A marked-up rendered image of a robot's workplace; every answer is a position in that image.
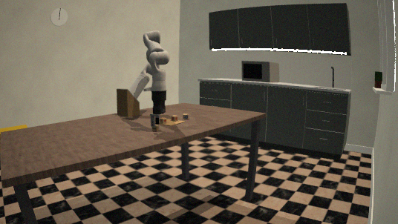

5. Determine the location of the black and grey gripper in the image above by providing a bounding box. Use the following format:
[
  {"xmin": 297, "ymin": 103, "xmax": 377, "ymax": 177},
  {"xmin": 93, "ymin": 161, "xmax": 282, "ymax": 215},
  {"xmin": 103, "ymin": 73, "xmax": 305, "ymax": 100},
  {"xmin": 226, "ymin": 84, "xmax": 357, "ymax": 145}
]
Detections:
[{"xmin": 143, "ymin": 81, "xmax": 166, "ymax": 127}]

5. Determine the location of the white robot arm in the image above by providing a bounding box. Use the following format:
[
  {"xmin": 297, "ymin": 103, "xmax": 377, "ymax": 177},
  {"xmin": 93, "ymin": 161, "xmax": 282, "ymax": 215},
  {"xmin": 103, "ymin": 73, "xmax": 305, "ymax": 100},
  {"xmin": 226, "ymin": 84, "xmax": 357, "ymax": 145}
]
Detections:
[{"xmin": 129, "ymin": 30, "xmax": 170, "ymax": 99}]

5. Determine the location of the tan flat mat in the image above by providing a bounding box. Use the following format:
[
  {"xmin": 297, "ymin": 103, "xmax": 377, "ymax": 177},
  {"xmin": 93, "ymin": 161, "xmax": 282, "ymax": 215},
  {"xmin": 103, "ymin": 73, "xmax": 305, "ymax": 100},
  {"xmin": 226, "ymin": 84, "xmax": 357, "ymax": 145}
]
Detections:
[{"xmin": 160, "ymin": 119, "xmax": 185, "ymax": 126}]

